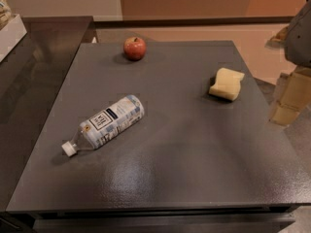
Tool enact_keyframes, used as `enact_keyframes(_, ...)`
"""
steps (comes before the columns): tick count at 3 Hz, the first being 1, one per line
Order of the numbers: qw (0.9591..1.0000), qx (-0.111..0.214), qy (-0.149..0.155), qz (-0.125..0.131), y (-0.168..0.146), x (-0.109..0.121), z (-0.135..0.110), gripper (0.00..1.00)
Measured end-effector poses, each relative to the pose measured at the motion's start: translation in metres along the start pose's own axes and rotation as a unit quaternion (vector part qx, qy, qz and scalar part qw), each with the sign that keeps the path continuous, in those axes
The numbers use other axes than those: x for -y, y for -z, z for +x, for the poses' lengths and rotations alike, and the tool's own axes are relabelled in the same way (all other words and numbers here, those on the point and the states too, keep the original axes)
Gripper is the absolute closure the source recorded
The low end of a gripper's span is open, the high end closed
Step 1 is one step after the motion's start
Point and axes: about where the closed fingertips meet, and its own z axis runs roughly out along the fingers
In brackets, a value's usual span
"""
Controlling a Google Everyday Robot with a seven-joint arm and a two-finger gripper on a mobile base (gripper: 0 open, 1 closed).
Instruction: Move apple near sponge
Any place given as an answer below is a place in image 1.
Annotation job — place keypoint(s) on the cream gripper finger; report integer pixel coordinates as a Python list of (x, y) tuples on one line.
[(291, 96)]

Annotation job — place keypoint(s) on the clear plastic water bottle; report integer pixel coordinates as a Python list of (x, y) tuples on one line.
[(101, 128)]

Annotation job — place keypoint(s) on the yellow sponge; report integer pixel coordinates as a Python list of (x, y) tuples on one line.
[(227, 84)]

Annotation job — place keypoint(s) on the dark side counter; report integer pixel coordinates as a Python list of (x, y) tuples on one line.
[(30, 78)]

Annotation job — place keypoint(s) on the red apple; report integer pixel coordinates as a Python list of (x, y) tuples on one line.
[(134, 48)]

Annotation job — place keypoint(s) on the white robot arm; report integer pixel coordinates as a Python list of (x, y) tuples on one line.
[(296, 38)]

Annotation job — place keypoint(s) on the white box on counter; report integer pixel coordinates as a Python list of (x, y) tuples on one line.
[(10, 35)]

